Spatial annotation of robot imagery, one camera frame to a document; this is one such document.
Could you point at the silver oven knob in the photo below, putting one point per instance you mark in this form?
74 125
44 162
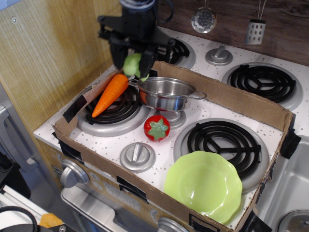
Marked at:
168 225
72 174

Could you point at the silver left oven knob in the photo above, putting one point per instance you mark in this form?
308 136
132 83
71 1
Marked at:
72 174

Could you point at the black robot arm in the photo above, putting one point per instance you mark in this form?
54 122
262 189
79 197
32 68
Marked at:
137 29

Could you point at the red toy tomato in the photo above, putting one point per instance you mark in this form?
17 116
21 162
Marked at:
156 128

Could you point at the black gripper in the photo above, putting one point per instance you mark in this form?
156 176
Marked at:
136 28

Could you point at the front right black burner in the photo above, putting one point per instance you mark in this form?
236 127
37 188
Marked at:
235 142

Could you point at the rear right black burner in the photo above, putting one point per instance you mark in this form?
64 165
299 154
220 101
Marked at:
266 80

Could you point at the silver right oven knob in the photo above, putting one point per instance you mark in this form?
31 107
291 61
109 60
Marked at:
168 225

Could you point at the hanging silver grater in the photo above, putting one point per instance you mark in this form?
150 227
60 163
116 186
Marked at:
256 27

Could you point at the small steel pan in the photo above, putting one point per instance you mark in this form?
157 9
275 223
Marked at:
166 94

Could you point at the light green plastic bowl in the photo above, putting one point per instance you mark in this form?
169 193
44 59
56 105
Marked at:
206 183

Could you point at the orange toy carrot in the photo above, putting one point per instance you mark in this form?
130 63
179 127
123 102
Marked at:
113 91

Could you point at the silver front stovetop knob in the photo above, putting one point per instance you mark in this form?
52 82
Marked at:
137 157

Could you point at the hanging silver strainer ladle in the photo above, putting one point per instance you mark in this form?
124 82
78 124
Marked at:
204 19

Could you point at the green toy broccoli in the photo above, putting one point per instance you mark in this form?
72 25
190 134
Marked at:
131 66

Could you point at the steel sink basin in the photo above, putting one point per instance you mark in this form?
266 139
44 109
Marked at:
284 203

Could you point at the silver oven door handle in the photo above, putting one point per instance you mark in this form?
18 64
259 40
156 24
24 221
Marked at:
96 213

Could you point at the silver rear stovetop knob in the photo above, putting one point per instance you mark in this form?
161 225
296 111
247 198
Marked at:
219 56

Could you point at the front left black burner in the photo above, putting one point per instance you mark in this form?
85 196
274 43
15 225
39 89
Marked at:
125 114

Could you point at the brown cardboard fence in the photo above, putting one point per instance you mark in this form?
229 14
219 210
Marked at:
143 194

